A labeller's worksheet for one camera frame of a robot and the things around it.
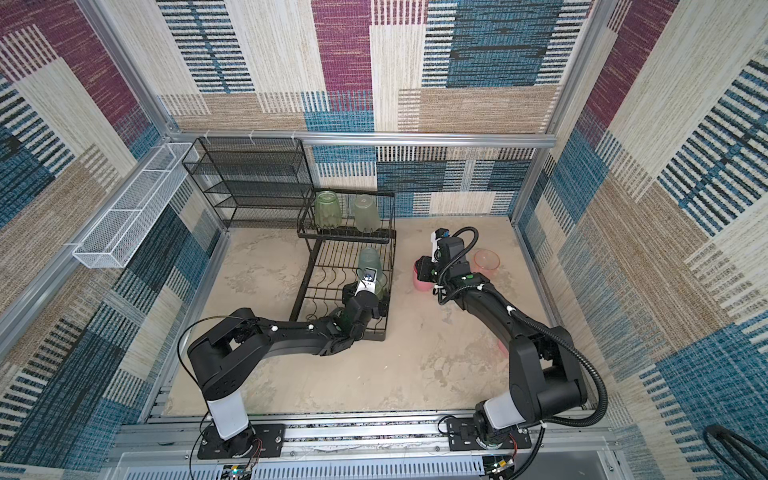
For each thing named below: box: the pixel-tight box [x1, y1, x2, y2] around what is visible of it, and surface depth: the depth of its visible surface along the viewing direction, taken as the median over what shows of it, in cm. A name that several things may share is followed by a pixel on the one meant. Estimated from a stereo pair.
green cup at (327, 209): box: [314, 190, 342, 228], surface depth 89 cm
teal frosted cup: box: [358, 247, 383, 279], surface depth 96 cm
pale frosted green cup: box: [354, 194, 381, 232], surface depth 89 cm
